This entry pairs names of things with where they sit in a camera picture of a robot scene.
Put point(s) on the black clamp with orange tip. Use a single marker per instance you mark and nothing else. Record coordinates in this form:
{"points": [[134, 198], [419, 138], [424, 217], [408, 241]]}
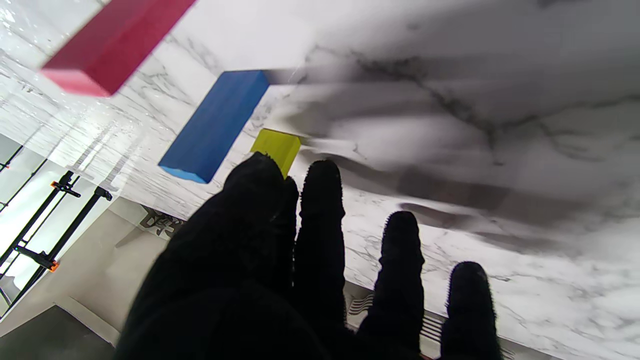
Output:
{"points": [[42, 259], [64, 187]]}

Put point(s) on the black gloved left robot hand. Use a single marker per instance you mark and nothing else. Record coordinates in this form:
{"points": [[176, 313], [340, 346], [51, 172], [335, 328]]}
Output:
{"points": [[230, 280]]}

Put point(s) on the pink domino block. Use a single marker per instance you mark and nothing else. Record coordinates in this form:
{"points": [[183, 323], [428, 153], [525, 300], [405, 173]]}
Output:
{"points": [[112, 42]]}

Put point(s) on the black metal frame pole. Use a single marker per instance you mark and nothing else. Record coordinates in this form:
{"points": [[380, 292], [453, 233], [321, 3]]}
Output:
{"points": [[60, 240], [35, 220]]}

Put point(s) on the blue domino block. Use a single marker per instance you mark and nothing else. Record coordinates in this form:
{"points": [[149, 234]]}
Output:
{"points": [[215, 125]]}

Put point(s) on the yellow domino block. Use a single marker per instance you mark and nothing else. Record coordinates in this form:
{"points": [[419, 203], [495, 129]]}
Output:
{"points": [[277, 147]]}

